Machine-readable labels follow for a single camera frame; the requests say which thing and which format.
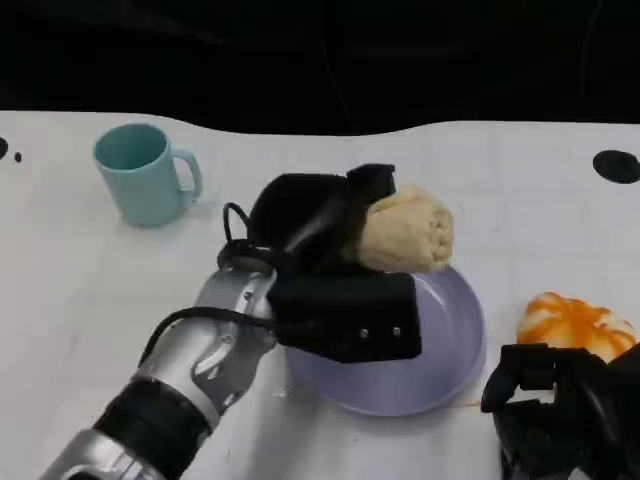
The pale green mug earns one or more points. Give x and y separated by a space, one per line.
140 195

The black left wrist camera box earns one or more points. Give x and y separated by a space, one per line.
350 315

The beige towel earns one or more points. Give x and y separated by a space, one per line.
410 230

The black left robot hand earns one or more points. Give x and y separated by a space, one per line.
300 215

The lilac plate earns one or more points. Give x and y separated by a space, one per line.
400 385

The orange and white bread roll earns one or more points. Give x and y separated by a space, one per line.
565 320

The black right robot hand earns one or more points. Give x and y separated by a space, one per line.
575 425

